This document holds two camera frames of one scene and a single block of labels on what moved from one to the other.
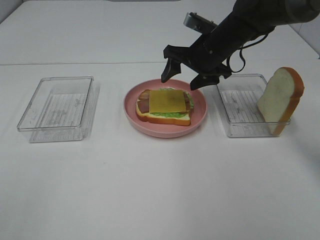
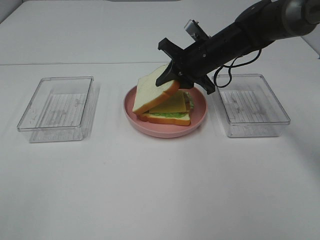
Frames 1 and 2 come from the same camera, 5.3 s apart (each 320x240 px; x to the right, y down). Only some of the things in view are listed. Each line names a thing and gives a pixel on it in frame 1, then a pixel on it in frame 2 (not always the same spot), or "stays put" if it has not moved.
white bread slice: x=278 y=102 -> x=147 y=93
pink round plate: x=164 y=130 stays put
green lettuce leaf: x=174 y=114 stays put
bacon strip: x=143 y=106 -> x=187 y=100
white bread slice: x=174 y=120 stays put
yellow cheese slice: x=166 y=101 stays put
